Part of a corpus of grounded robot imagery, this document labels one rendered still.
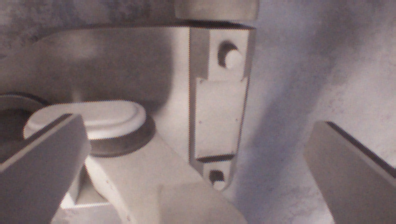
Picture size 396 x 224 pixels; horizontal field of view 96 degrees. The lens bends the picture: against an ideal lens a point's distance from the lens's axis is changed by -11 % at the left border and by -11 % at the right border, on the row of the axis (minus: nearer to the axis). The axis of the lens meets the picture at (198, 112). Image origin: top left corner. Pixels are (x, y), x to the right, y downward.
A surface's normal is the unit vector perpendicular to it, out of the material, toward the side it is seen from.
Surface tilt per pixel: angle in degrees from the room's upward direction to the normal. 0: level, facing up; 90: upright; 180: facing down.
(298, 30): 0
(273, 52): 0
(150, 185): 90
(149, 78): 0
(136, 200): 90
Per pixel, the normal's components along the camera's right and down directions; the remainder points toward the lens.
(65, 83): 0.18, 0.48
